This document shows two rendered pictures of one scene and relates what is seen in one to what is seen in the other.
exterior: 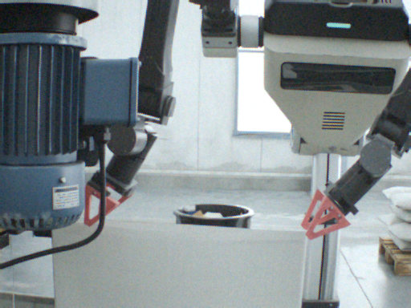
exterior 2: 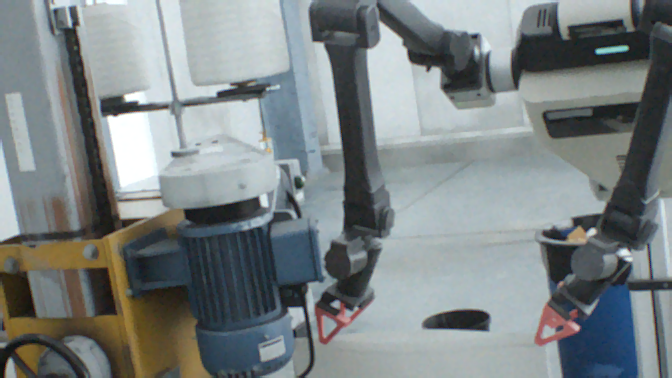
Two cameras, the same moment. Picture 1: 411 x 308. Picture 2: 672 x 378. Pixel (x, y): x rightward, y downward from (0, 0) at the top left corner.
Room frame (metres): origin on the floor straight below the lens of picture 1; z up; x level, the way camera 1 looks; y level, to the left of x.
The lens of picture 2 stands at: (-0.77, -0.48, 1.62)
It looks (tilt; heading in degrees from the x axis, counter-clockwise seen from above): 10 degrees down; 20
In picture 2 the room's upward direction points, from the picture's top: 9 degrees counter-clockwise
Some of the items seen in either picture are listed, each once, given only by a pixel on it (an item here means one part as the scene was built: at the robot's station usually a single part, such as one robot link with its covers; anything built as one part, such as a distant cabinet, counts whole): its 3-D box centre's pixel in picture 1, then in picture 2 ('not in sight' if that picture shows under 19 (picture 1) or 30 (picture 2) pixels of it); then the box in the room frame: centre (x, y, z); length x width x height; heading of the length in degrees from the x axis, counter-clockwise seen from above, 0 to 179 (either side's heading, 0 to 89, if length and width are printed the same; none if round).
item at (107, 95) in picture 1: (104, 101); (298, 258); (0.76, 0.14, 1.25); 0.10 x 0.08 x 0.12; 20
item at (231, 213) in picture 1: (212, 261); (606, 307); (3.33, -0.05, 0.32); 0.51 x 0.48 x 0.65; 175
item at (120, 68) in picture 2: not in sight; (103, 51); (0.89, 0.49, 1.61); 0.15 x 0.14 x 0.17; 85
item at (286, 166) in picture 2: not in sight; (280, 183); (1.25, 0.35, 1.29); 0.08 x 0.05 x 0.09; 85
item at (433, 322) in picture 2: not in sight; (459, 348); (3.48, 0.59, 0.13); 0.30 x 0.30 x 0.26
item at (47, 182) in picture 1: (30, 131); (237, 293); (0.72, 0.23, 1.21); 0.15 x 0.15 x 0.25
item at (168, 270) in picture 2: not in sight; (172, 260); (0.69, 0.32, 1.27); 0.12 x 0.09 x 0.09; 175
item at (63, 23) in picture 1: (34, 28); (222, 206); (0.72, 0.23, 1.35); 0.12 x 0.12 x 0.04
